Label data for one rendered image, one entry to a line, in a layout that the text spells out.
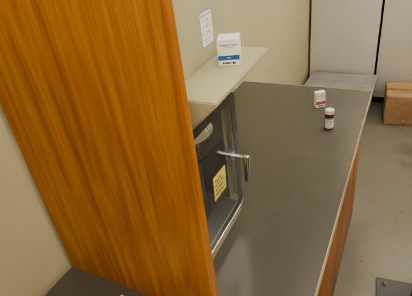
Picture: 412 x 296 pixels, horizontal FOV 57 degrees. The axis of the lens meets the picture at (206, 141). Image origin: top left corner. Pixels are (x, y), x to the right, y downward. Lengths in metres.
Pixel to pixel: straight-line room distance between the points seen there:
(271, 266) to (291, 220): 0.20
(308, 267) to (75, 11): 0.87
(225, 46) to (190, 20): 0.10
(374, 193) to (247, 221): 1.75
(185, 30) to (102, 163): 0.33
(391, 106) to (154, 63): 3.17
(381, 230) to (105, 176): 2.06
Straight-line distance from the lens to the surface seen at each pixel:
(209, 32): 0.93
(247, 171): 1.11
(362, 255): 2.48
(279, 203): 1.33
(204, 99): 0.73
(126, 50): 0.66
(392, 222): 2.73
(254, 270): 1.14
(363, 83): 3.73
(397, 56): 3.90
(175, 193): 0.77
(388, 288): 2.35
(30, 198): 1.14
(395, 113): 3.71
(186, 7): 0.83
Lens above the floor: 1.82
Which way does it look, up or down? 31 degrees down
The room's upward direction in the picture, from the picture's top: 8 degrees counter-clockwise
